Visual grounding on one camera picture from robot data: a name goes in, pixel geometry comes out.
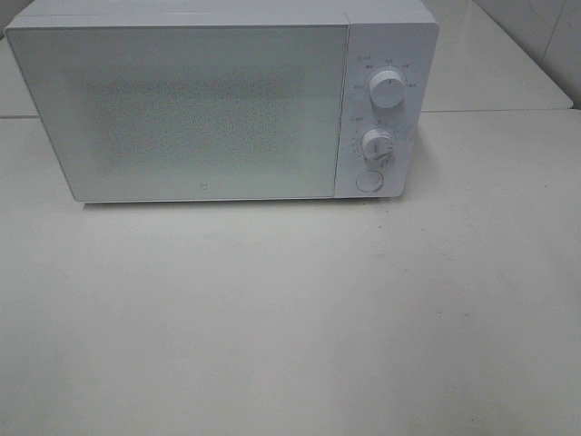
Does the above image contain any white neighbouring table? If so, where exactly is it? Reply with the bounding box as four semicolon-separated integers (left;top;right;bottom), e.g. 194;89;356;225
422;1;573;113

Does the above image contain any white microwave door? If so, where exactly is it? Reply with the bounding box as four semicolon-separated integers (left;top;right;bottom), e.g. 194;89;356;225
8;26;347;203

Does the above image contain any round white door button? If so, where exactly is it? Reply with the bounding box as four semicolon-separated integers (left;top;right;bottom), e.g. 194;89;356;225
356;171;384;193

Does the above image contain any white microwave knob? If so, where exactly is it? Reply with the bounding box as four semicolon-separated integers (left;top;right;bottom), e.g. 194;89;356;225
368;67;407;109
361;129;395;161

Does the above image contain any white microwave oven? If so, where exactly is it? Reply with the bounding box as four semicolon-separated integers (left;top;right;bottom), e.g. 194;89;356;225
5;1;439;203

